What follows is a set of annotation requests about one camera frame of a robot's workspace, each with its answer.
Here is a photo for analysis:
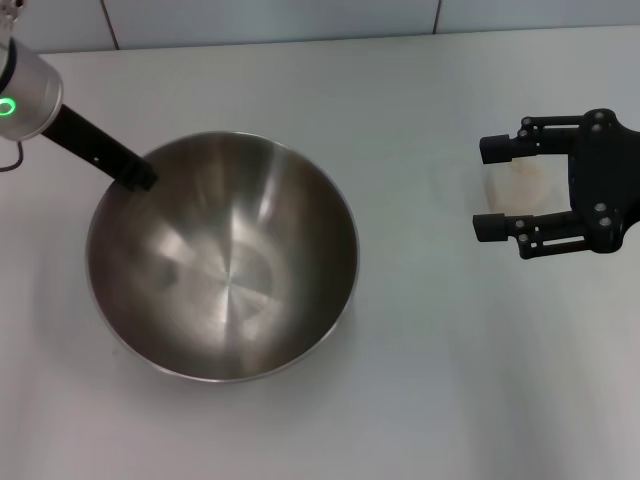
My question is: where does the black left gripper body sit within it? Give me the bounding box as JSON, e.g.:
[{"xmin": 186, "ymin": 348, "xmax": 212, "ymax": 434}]
[{"xmin": 42, "ymin": 103, "xmax": 144, "ymax": 184}]

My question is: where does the thin left arm cable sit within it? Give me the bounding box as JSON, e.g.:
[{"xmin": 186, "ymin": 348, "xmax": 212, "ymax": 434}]
[{"xmin": 0, "ymin": 141, "xmax": 25, "ymax": 175}]

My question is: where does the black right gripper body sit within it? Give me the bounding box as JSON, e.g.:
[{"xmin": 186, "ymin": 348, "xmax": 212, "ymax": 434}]
[{"xmin": 564, "ymin": 107, "xmax": 640, "ymax": 255}]

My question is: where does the stainless steel mixing bowl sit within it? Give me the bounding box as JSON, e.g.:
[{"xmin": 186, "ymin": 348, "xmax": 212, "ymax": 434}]
[{"xmin": 84, "ymin": 130, "xmax": 361, "ymax": 385}]

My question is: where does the clear plastic measuring cup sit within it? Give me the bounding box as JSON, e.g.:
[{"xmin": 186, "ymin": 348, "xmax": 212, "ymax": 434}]
[{"xmin": 480, "ymin": 152, "xmax": 569, "ymax": 215}]

